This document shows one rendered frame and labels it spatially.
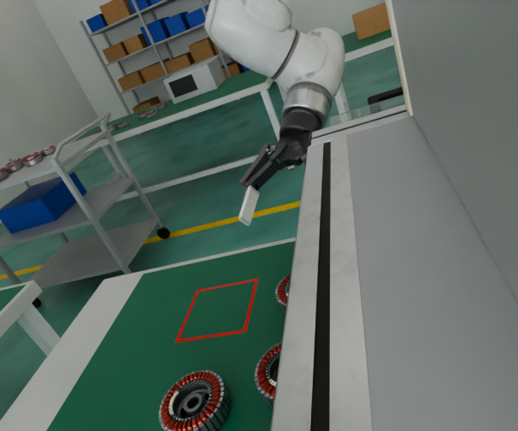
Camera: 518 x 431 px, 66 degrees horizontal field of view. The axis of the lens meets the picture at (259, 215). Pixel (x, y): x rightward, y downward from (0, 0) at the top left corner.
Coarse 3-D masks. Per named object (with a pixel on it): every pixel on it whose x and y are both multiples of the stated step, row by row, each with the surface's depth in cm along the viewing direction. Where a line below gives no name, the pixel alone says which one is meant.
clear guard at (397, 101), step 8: (400, 96) 63; (376, 104) 63; (384, 104) 62; (392, 104) 61; (400, 104) 60; (352, 112) 64; (360, 112) 63; (368, 112) 62; (376, 112) 60; (336, 120) 64; (344, 120) 63
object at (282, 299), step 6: (288, 276) 80; (282, 282) 80; (288, 282) 79; (276, 288) 79; (282, 288) 78; (288, 288) 79; (276, 294) 78; (282, 294) 76; (282, 300) 75; (282, 306) 75
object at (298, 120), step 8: (296, 112) 73; (304, 112) 73; (288, 120) 73; (296, 120) 73; (304, 120) 72; (312, 120) 73; (280, 128) 75; (288, 128) 73; (296, 128) 72; (304, 128) 72; (312, 128) 73; (320, 128) 75; (280, 136) 77; (288, 136) 75; (296, 136) 74; (304, 136) 73; (280, 144) 76; (288, 144) 75; (304, 144) 72; (288, 152) 74; (296, 152) 72; (280, 160) 74; (288, 160) 73; (296, 160) 72
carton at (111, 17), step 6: (114, 0) 623; (120, 0) 622; (126, 0) 631; (102, 6) 630; (108, 6) 628; (114, 6) 627; (120, 6) 626; (126, 6) 626; (102, 12) 634; (108, 12) 633; (114, 12) 632; (120, 12) 631; (126, 12) 630; (132, 12) 643; (108, 18) 638; (114, 18) 636; (120, 18) 635; (108, 24) 642
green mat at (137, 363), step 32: (256, 256) 98; (288, 256) 93; (160, 288) 102; (192, 288) 96; (224, 288) 91; (256, 288) 87; (128, 320) 95; (160, 320) 90; (192, 320) 86; (224, 320) 82; (256, 320) 78; (96, 352) 88; (128, 352) 84; (160, 352) 81; (192, 352) 77; (224, 352) 74; (256, 352) 71; (96, 384) 79; (128, 384) 76; (160, 384) 73; (64, 416) 75; (96, 416) 72; (128, 416) 69; (256, 416) 60
